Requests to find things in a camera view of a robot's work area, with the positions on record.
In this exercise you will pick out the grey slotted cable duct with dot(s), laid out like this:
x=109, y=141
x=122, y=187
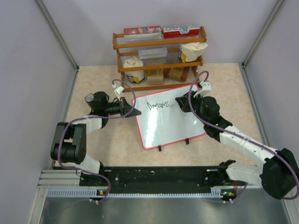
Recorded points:
x=97, y=194

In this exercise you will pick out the brown cleaning pad pack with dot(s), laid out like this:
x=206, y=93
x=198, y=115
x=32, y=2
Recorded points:
x=179, y=73

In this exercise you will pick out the pink framed whiteboard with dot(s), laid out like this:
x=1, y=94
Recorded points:
x=160, y=124

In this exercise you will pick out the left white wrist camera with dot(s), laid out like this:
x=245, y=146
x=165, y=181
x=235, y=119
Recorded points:
x=118, y=89

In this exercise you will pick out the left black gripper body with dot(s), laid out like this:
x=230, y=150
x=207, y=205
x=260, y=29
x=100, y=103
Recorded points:
x=121, y=103

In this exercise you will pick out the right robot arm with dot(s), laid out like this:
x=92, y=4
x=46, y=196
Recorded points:
x=276, y=171

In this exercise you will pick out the wooden three tier shelf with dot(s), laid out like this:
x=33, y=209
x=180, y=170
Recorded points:
x=127, y=50

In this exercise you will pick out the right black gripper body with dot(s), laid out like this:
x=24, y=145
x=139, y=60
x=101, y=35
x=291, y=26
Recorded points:
x=195, y=101

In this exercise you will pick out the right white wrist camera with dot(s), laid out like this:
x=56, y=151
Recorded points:
x=204, y=88

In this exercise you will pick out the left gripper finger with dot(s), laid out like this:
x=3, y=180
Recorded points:
x=133, y=114
x=128, y=109

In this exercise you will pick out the red toothpaste box left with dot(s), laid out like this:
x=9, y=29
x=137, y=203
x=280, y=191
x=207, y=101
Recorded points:
x=151, y=30

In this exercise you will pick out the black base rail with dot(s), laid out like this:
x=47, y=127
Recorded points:
x=156, y=180

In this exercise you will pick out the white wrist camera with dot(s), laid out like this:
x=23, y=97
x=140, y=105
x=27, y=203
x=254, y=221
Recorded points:
x=118, y=89
x=204, y=88

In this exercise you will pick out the silver foil box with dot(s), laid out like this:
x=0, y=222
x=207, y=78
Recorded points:
x=152, y=53

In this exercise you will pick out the black yellow can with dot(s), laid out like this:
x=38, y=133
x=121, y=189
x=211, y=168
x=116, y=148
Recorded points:
x=89, y=98

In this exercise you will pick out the red white box right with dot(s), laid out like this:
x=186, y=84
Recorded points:
x=180, y=31

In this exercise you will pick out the white paper bag right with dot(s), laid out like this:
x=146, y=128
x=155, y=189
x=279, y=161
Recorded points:
x=190, y=52

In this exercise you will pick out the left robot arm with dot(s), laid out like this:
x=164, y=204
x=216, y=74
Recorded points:
x=69, y=143

